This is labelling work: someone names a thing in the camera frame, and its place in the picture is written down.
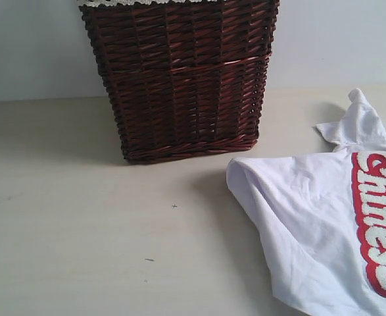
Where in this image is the white t-shirt with red lettering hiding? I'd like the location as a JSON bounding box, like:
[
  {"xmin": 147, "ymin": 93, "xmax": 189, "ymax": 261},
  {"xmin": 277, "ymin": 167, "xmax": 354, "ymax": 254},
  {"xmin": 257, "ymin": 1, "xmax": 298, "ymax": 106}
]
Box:
[{"xmin": 226, "ymin": 89, "xmax": 386, "ymax": 315}]

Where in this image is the dark brown wicker basket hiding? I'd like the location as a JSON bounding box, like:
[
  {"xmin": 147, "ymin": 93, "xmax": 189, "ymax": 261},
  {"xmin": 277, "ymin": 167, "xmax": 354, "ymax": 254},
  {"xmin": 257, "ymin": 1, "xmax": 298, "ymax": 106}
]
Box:
[{"xmin": 79, "ymin": 0, "xmax": 279, "ymax": 163}]

